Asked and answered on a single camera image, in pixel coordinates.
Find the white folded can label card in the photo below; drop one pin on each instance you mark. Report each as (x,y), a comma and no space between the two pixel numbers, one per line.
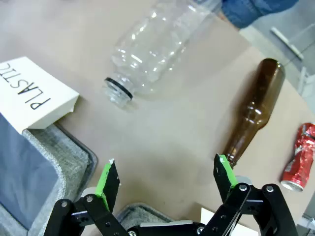
(206,215)

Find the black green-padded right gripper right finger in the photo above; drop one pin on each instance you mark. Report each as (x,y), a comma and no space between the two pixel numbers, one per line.
(225,179)

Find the large clear plastic bottle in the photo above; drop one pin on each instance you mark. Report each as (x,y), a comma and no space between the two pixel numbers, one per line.
(152,49)

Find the person's left denim forearm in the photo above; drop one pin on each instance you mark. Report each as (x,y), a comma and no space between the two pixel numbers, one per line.
(246,12)

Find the white folded plastic label card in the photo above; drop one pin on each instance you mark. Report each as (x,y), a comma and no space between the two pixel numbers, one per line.
(29,86)

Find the grey fabric can basket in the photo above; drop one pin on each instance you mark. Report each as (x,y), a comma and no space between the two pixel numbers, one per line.
(140,214)

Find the crushed red soda can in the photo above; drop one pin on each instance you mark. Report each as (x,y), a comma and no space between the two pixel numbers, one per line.
(300,159)

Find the brown glass bottle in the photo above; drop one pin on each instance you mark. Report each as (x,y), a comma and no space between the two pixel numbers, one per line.
(263,98)

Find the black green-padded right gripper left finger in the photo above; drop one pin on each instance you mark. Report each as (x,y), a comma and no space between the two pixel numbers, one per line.
(109,186)

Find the grey fabric plastic basket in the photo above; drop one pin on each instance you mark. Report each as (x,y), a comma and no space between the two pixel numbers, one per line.
(71,157)

